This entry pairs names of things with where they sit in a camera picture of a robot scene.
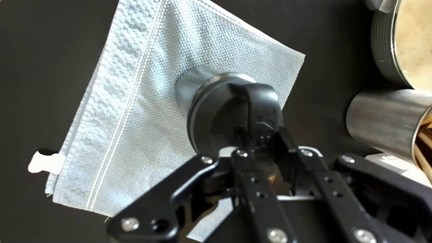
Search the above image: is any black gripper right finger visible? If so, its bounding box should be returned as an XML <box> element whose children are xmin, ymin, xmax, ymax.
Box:
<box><xmin>269</xmin><ymin>127</ymin><xmax>432</xmax><ymax>243</ymax></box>

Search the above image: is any glass pan lid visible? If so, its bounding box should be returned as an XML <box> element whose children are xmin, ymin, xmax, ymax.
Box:
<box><xmin>392</xmin><ymin>0</ymin><xmax>432</xmax><ymax>90</ymax></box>

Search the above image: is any metal utensil holder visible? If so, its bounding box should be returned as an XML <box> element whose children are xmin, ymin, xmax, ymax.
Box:
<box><xmin>345</xmin><ymin>87</ymin><xmax>432</xmax><ymax>183</ymax></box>

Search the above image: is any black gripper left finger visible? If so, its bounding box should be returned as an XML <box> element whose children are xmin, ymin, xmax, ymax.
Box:
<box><xmin>107</xmin><ymin>128</ymin><xmax>299</xmax><ymax>243</ymax></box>

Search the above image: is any dark cylindrical cup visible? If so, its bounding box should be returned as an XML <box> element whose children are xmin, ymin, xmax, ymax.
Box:
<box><xmin>187</xmin><ymin>73</ymin><xmax>287</xmax><ymax>159</ymax></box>

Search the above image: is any gray frying pan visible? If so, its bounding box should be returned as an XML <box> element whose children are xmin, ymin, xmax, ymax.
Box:
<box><xmin>365</xmin><ymin>0</ymin><xmax>432</xmax><ymax>91</ymax></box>

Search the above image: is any round black table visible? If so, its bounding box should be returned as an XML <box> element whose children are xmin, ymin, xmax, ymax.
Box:
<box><xmin>0</xmin><ymin>0</ymin><xmax>432</xmax><ymax>243</ymax></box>

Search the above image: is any light blue folded towel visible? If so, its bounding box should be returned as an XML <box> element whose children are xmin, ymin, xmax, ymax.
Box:
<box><xmin>28</xmin><ymin>0</ymin><xmax>308</xmax><ymax>243</ymax></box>

